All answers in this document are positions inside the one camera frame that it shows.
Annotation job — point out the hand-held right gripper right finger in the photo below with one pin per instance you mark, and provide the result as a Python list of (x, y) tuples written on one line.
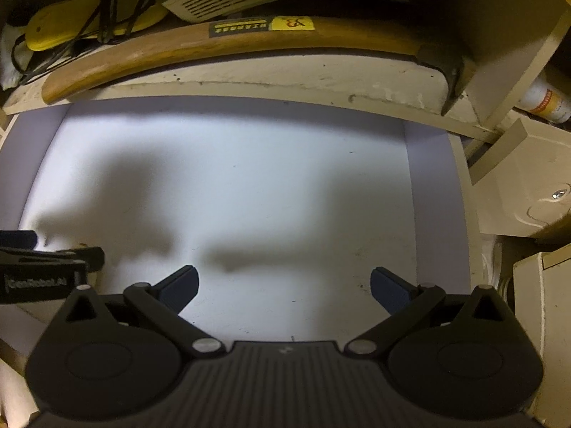
[(389, 290)]

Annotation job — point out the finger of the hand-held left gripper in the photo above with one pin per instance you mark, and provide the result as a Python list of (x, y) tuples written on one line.
[(18, 240), (89, 258)]

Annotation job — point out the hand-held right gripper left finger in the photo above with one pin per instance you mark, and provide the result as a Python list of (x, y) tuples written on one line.
[(182, 286)]

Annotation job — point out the beige plastic box with screw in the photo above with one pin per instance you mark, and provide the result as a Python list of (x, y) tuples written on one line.
[(522, 178)]

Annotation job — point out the white cloth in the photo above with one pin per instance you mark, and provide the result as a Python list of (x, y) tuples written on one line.
[(11, 55)]

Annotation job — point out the yellow power strip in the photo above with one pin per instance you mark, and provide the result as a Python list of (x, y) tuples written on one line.
[(84, 15)]

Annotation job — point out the white bottle orange label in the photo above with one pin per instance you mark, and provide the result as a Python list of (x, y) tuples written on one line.
[(546, 101)]

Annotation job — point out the beige wooden shelf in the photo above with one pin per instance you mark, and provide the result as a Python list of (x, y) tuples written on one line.
[(508, 44)]

